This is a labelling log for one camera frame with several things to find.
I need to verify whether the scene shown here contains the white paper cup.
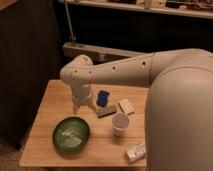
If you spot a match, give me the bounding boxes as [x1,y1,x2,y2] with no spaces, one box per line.
[112,113,129,136]

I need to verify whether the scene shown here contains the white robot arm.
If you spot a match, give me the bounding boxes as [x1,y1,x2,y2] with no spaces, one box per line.
[60,49,213,171]

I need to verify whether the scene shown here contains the blue sponge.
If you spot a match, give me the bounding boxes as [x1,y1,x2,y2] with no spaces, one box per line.
[96,90,109,107]

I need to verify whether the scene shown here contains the green ceramic bowl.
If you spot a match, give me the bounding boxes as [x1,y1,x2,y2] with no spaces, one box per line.
[52,117,90,153]

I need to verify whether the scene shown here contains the metal pole stand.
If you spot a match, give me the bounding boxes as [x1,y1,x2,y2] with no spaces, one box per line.
[64,0,77,45]

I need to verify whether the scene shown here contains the brown rectangular block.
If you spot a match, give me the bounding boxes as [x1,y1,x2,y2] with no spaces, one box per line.
[97,105,117,117]

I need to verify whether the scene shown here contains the white remote control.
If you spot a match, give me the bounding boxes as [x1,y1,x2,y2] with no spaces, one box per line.
[125,143,146,163]

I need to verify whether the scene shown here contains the beige sponge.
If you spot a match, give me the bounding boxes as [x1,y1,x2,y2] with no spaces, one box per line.
[118,99,135,115]

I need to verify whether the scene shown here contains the wooden shelf unit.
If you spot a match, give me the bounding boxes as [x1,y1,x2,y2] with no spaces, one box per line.
[54,0,213,61]

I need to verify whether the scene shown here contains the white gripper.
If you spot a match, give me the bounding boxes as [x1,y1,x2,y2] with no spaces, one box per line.
[71,84,97,115]

